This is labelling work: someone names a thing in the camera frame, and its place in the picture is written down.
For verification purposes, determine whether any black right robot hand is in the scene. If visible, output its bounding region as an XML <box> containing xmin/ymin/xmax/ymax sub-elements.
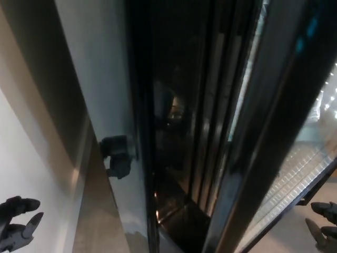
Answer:
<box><xmin>305</xmin><ymin>201</ymin><xmax>337</xmax><ymax>253</ymax></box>

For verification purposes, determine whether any black-framed glass refrigerator door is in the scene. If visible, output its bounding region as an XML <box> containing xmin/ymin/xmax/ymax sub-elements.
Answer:
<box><xmin>201</xmin><ymin>0</ymin><xmax>337</xmax><ymax>253</ymax></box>

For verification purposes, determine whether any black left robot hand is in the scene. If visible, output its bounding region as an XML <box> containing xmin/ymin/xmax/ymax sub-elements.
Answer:
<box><xmin>0</xmin><ymin>196</ymin><xmax>45</xmax><ymax>253</ymax></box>

